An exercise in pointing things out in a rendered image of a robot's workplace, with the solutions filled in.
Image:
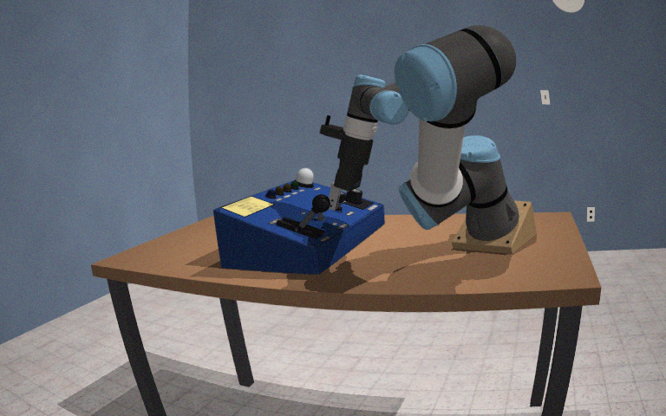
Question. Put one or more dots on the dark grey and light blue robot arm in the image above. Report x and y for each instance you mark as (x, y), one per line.
(440, 83)

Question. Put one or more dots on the blue control console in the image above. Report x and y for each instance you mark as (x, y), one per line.
(271, 231)

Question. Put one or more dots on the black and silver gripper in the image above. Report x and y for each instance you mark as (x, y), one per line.
(354, 151)

